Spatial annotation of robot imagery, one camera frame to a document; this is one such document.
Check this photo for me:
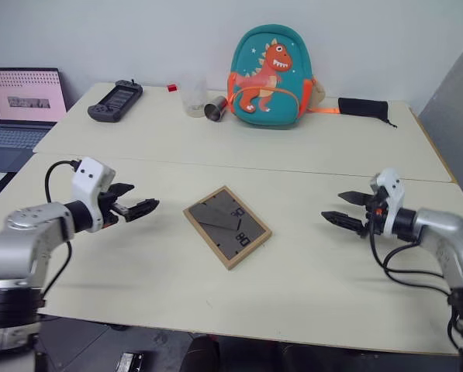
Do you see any black handheld game console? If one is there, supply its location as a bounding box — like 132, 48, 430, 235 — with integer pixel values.
87, 79, 144, 123

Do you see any black box under table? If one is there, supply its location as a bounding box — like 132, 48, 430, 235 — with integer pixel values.
115, 350, 144, 372

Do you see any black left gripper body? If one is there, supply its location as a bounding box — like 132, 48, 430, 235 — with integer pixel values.
97, 190, 128, 229

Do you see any steel metal cup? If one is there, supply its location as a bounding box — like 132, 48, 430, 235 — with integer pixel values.
203, 96, 230, 122

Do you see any open grey laptop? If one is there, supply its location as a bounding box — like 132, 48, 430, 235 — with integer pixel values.
0, 67, 68, 172

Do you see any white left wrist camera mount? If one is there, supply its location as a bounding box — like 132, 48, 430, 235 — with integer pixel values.
71, 157, 116, 233

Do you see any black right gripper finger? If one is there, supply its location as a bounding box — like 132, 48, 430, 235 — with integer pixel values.
320, 211, 368, 233
337, 191, 373, 207

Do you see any wooden framed clock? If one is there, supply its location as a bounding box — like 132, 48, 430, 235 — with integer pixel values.
182, 185, 273, 271

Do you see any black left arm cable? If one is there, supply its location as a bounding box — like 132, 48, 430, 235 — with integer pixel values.
40, 159, 81, 301

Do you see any clear plastic cup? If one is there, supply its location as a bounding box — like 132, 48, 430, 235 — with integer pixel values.
181, 71, 208, 118

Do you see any teal dinosaur backpack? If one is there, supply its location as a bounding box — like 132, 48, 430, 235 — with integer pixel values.
226, 23, 340, 132

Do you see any black fabric pouch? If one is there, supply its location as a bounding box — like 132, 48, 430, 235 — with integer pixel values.
337, 97, 398, 129

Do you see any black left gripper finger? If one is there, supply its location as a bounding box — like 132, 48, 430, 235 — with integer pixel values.
119, 198, 161, 223
107, 183, 136, 197

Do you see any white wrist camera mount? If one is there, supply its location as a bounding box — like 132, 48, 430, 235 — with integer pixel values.
71, 157, 116, 233
370, 167, 406, 237

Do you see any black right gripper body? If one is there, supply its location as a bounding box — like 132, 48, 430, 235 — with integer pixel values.
361, 192, 384, 238

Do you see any dark rounded shape under table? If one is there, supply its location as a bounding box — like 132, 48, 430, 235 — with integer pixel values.
185, 335, 221, 372

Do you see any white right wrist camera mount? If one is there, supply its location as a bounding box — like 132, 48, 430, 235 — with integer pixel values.
370, 167, 406, 237

